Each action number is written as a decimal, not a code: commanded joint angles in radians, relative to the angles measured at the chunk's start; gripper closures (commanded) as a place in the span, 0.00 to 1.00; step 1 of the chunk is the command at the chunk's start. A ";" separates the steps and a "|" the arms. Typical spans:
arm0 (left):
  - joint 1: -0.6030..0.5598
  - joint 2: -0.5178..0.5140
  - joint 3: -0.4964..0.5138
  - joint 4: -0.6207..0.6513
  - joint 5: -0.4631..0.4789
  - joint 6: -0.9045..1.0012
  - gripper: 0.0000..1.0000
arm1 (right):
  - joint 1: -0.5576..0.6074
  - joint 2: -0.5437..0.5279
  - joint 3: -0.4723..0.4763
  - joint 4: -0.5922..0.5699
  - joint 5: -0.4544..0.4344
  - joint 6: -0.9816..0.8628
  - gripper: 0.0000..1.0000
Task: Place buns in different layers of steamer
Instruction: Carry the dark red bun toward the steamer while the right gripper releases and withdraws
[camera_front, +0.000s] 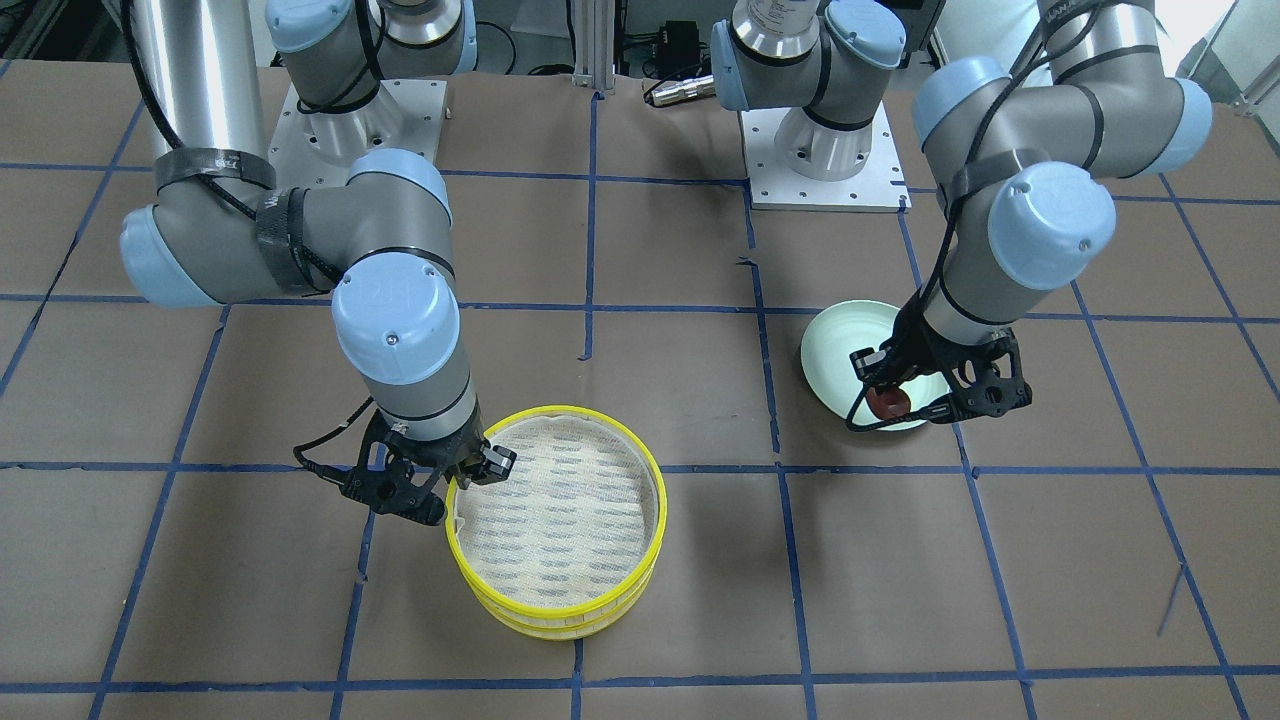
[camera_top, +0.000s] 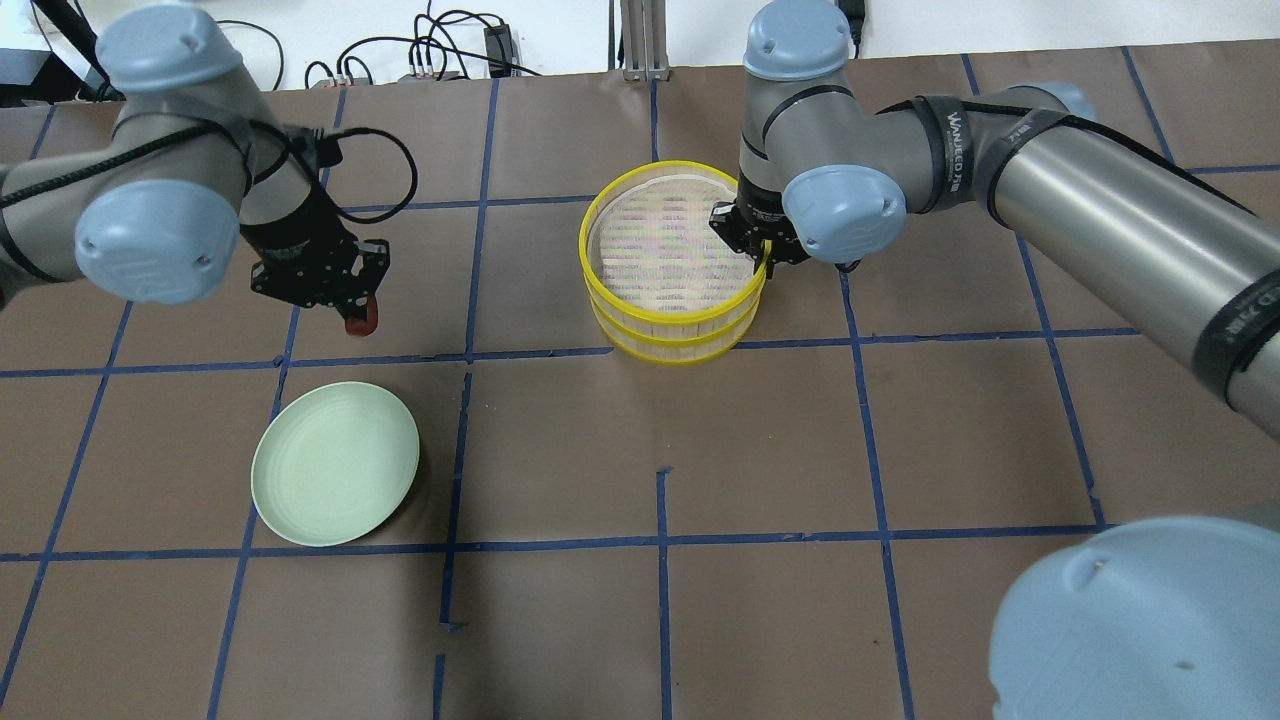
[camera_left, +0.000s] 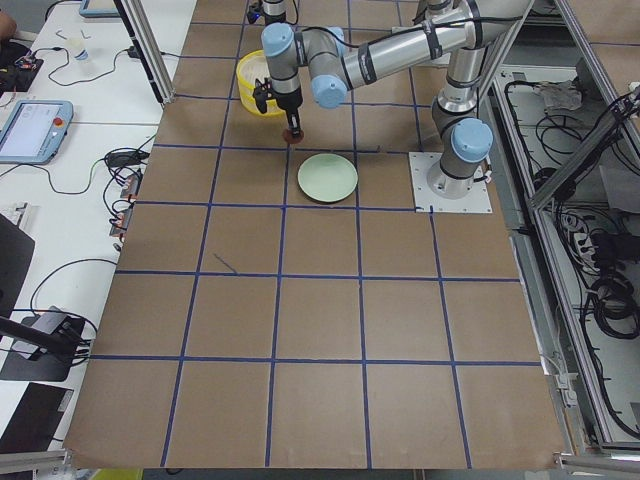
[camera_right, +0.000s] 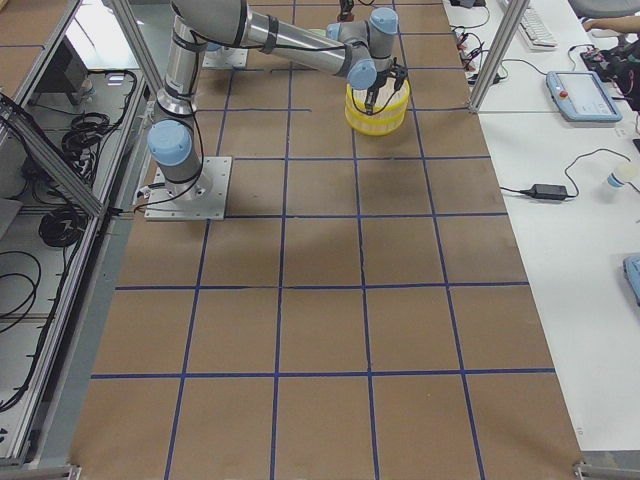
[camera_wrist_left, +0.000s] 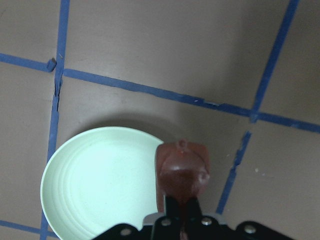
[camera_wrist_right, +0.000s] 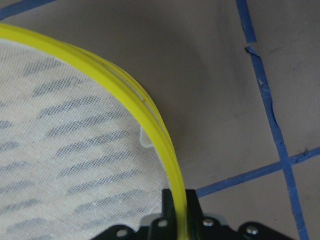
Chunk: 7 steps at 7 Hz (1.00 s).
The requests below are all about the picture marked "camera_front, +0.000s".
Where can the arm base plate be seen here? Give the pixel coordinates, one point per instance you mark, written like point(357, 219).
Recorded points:
point(860, 170)
point(322, 150)

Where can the light green plate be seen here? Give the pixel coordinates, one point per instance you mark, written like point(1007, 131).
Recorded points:
point(831, 338)

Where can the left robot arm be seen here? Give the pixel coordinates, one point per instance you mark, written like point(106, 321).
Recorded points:
point(1018, 156)

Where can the brown bun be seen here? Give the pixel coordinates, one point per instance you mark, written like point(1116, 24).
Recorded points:
point(888, 403)

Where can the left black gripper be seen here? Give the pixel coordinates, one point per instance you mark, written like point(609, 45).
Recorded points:
point(920, 349)

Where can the aluminium frame post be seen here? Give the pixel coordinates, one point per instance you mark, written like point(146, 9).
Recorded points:
point(593, 25)

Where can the silver cylindrical connector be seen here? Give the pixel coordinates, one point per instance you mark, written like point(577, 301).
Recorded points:
point(678, 91)

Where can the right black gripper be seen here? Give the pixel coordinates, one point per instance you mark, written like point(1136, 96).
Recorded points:
point(447, 455)

